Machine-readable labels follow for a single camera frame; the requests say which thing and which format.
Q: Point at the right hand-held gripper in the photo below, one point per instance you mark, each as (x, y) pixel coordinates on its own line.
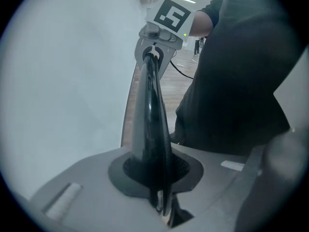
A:
(169, 16)

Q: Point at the person's right forearm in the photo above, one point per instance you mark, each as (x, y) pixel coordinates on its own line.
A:
(201, 23)

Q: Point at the person's black clothing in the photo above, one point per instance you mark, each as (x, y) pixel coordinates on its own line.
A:
(241, 81)

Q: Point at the black folding chair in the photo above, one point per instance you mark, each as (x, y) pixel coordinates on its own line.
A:
(152, 129)

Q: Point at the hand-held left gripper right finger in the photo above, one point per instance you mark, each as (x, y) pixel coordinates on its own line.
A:
(217, 175)

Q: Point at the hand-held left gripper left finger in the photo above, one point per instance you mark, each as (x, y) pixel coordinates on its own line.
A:
(84, 197)

